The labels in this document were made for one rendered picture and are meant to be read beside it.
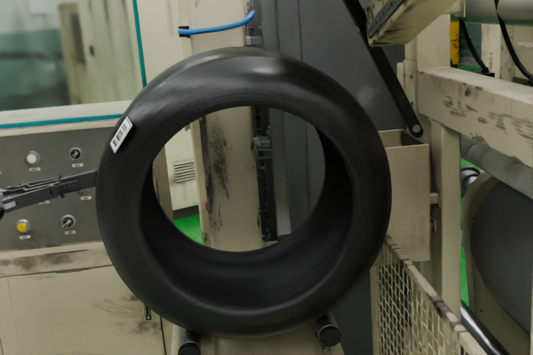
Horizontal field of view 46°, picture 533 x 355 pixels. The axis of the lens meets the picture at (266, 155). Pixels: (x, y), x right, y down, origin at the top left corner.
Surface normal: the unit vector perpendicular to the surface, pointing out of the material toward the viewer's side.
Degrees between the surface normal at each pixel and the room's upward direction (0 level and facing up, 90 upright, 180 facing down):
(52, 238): 90
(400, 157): 90
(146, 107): 55
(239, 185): 90
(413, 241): 90
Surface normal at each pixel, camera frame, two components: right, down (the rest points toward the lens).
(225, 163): 0.10, 0.23
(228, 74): -0.03, -0.56
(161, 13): 0.47, 0.18
